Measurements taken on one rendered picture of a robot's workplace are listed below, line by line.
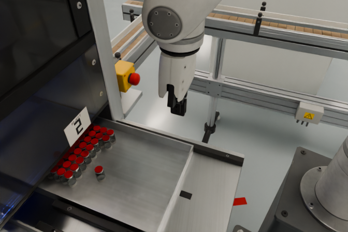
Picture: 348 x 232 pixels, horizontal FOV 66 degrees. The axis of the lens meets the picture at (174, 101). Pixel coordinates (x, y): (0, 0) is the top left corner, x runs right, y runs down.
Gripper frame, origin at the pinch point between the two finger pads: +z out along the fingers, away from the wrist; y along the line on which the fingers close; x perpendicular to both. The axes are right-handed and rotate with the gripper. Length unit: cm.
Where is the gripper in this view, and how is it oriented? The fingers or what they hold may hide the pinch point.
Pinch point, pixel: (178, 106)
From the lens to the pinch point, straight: 58.9
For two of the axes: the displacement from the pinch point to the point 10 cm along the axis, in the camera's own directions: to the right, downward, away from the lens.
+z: 0.0, 7.5, 6.7
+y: -3.4, 6.2, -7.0
